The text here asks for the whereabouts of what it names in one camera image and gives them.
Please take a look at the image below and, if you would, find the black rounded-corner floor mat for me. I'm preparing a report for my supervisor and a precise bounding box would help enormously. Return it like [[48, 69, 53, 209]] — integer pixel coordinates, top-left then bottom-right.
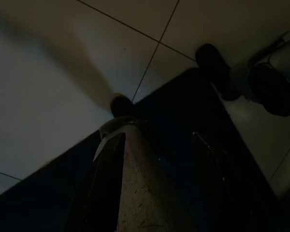
[[0, 67, 285, 232]]

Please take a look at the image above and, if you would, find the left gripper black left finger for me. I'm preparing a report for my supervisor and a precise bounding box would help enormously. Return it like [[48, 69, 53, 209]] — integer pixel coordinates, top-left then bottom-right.
[[70, 133, 125, 232]]

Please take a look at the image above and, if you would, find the black robot left foot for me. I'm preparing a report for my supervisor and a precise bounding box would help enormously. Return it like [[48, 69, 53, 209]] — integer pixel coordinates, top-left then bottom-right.
[[110, 95, 136, 119]]

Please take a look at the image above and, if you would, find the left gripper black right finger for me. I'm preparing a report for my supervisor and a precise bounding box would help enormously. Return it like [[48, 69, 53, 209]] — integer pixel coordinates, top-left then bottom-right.
[[192, 132, 264, 232]]

